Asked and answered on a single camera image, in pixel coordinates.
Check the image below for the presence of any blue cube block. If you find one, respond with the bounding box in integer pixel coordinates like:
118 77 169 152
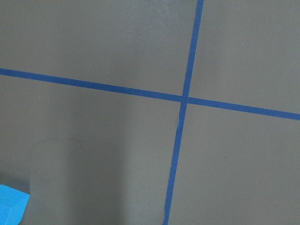
0 184 30 225

